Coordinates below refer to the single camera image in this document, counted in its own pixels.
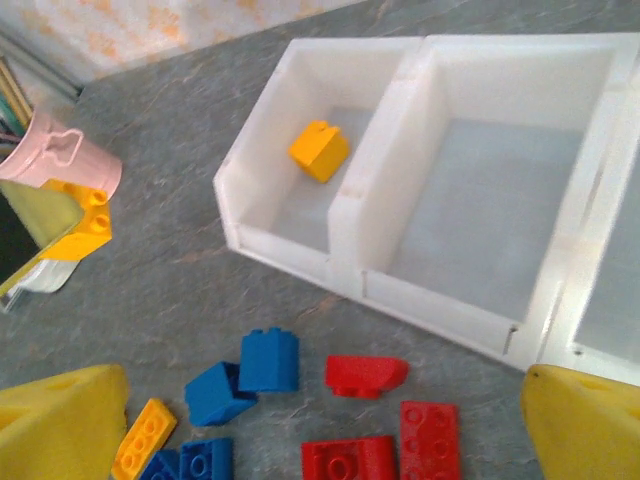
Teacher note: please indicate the red lego brick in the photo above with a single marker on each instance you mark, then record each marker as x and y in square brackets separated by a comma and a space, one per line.
[365, 375]
[347, 460]

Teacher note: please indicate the yellow lego brick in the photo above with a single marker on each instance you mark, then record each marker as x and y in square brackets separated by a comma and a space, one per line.
[320, 152]
[90, 227]

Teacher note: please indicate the white plastic bin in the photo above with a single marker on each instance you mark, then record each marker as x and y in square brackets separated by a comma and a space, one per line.
[280, 210]
[610, 280]
[480, 210]

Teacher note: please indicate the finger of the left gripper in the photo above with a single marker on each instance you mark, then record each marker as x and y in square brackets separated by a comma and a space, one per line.
[35, 215]

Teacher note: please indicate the blue lego brick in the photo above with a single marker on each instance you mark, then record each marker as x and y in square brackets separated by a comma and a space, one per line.
[206, 460]
[270, 362]
[161, 467]
[217, 397]

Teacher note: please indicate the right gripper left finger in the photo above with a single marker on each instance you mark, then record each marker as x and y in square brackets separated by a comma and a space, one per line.
[55, 430]

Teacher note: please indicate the yellow lego plate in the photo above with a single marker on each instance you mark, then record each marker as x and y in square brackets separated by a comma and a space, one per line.
[145, 440]

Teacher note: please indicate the aluminium table side rail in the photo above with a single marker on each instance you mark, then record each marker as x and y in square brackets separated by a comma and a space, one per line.
[45, 65]

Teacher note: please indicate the coloured pencil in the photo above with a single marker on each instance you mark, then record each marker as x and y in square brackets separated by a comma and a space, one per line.
[15, 95]
[9, 117]

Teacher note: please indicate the red flat lego plate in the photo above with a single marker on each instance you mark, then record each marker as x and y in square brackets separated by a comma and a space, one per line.
[430, 442]

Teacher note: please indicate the pink cup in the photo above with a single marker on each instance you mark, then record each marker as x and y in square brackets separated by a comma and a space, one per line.
[80, 165]

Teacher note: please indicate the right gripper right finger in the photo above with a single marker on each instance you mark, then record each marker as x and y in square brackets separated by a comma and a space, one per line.
[585, 430]

